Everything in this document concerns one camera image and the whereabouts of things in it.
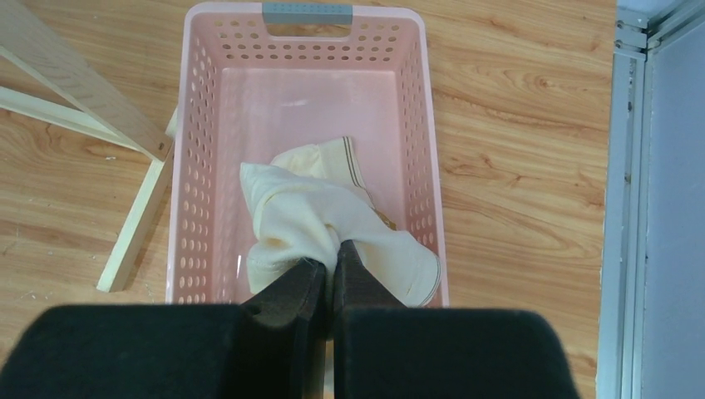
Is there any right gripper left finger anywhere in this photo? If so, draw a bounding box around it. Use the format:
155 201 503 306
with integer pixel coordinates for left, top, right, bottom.
1 259 326 398

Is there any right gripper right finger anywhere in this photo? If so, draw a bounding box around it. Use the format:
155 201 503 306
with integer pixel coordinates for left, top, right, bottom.
333 240 579 398

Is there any cream underwear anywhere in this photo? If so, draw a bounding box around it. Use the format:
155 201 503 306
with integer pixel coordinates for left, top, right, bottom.
239 136 441 307

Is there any pink plastic basket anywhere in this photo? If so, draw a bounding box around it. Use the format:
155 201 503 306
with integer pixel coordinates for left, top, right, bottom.
165 2 446 304

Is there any wooden clothes rack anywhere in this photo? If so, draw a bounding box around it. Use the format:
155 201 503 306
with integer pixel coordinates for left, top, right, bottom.
1 1 177 293

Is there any aluminium frame post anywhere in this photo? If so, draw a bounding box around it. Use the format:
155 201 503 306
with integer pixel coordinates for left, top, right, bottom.
595 1 704 398

